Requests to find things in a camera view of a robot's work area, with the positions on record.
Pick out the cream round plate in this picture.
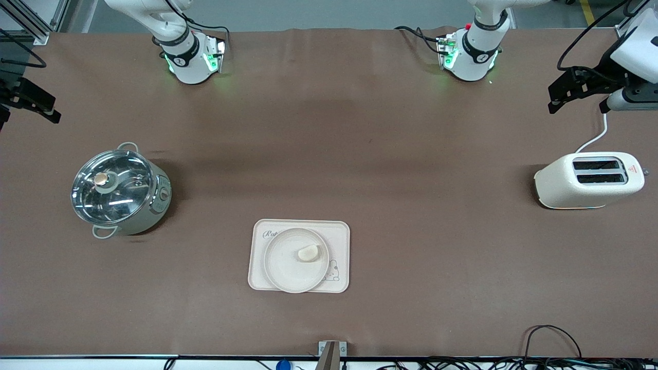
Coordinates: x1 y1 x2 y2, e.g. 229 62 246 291
264 228 330 293

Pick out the cream two-slot toaster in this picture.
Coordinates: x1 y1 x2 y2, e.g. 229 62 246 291
534 152 649 210

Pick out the glass pot lid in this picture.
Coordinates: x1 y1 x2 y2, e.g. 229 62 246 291
71 149 155 225

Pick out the steel pot with glass lid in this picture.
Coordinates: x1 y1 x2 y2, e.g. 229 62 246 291
72 141 173 240

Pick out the brown table mat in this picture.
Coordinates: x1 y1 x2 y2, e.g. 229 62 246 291
0 26 658 359

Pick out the cream rabbit print tray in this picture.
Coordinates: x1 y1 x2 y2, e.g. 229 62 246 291
248 219 351 293

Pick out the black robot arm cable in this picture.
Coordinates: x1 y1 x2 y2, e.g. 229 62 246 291
557 0 646 71
0 28 48 69

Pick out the white toaster power cable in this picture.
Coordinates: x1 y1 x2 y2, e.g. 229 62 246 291
575 112 609 154

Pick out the aluminium frame profile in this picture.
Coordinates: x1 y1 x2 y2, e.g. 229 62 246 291
0 0 70 46
614 15 641 39

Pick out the black base cable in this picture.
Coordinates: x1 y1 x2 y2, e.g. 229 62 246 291
394 26 444 56
175 10 230 51

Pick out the black looped cable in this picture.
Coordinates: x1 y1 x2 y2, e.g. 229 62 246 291
523 325 582 360

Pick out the black cable tangle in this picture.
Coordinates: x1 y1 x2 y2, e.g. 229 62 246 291
360 357 658 370

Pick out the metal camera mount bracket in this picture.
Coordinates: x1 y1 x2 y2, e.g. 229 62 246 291
318 340 348 370

